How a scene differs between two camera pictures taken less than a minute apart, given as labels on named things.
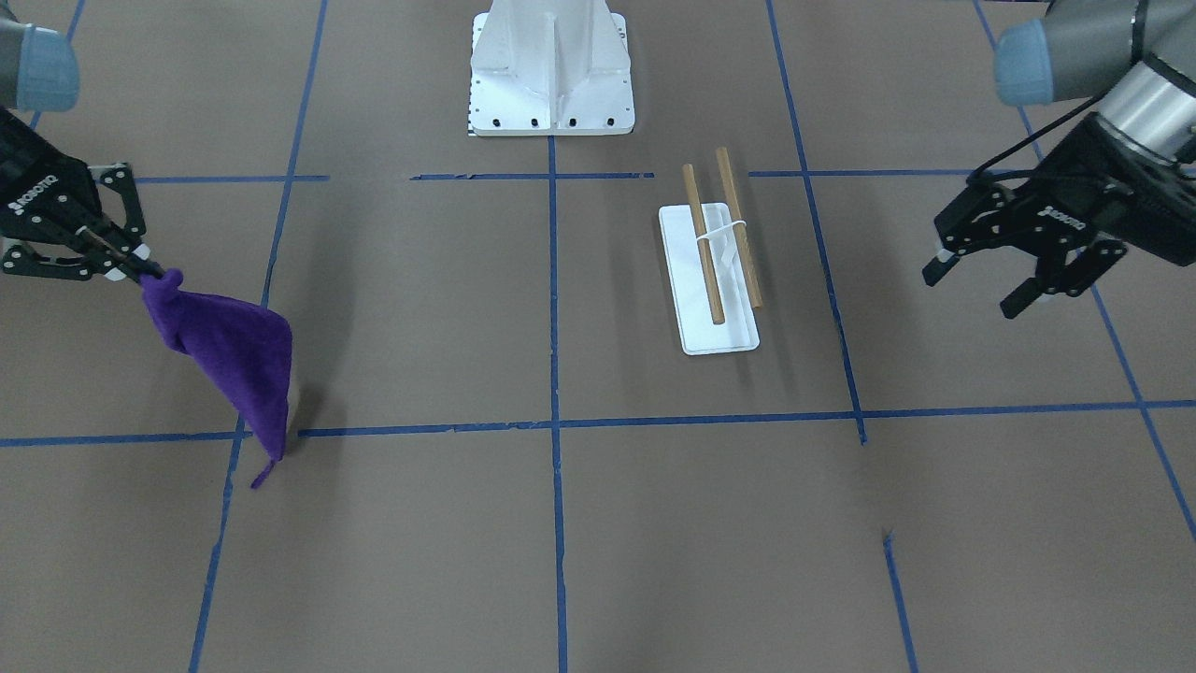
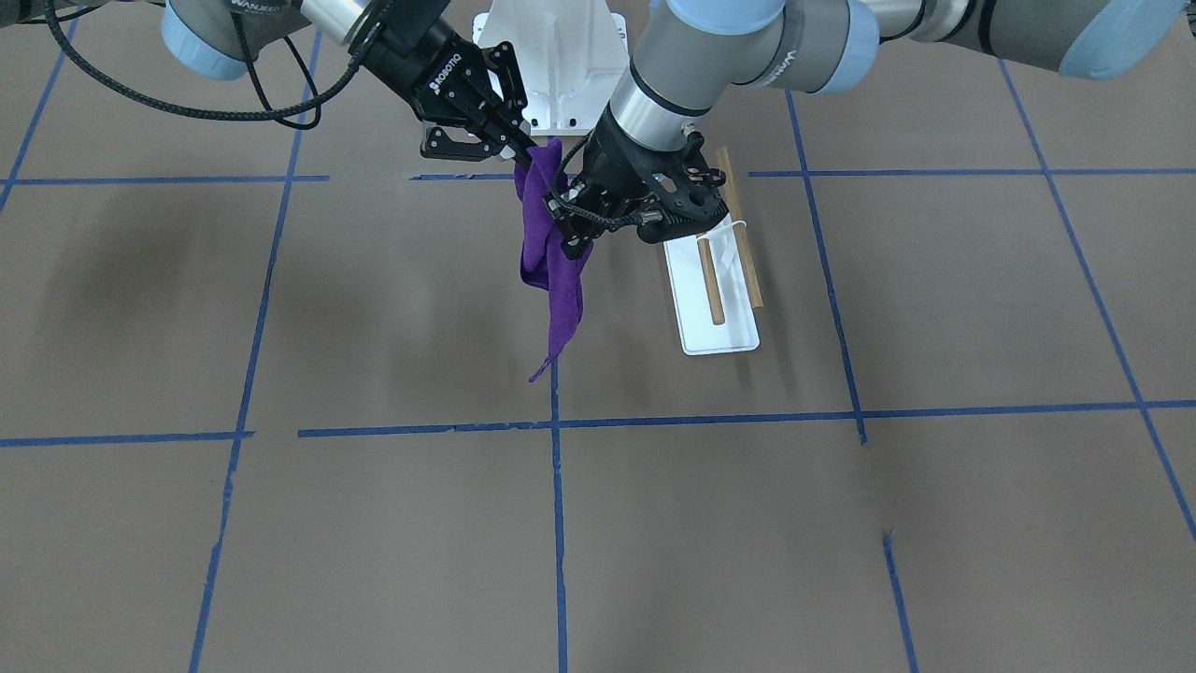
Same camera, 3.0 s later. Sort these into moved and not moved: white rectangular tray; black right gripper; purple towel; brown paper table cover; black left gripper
Moved: purple towel; black left gripper; black right gripper
Not moved: brown paper table cover; white rectangular tray
